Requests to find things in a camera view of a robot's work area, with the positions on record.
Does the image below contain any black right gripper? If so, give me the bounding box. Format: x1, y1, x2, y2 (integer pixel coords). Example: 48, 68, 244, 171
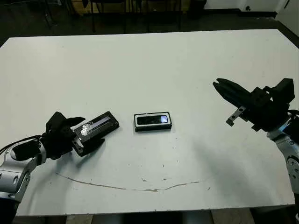
213, 78, 290, 133

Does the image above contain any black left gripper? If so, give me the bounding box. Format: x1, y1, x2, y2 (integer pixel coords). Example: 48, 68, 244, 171
41, 116, 105, 161

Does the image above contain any black box with clear window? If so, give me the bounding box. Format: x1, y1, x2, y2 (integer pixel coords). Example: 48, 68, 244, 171
73, 111, 120, 157

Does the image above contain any slim black camera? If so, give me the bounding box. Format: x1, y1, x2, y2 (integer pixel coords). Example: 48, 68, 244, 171
136, 115, 169, 126

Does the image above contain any black box with white tray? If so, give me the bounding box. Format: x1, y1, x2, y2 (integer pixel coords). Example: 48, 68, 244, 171
134, 112, 172, 133

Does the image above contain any black waste bin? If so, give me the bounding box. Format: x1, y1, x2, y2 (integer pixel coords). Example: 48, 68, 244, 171
188, 0, 207, 19

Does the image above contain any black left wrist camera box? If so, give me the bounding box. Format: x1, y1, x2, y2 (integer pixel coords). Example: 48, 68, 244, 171
45, 111, 70, 134

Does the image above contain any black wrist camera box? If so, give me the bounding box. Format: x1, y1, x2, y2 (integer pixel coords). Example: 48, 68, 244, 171
272, 78, 295, 107
45, 111, 70, 134

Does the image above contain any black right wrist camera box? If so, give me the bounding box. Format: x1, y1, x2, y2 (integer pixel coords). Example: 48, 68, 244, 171
272, 78, 295, 107

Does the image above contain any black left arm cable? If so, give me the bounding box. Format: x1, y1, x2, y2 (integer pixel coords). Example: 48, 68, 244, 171
0, 134, 43, 156

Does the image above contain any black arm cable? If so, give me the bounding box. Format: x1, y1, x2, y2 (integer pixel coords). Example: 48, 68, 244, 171
286, 109, 299, 122
0, 134, 43, 156

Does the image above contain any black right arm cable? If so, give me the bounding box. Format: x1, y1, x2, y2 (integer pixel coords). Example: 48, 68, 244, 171
286, 109, 299, 122

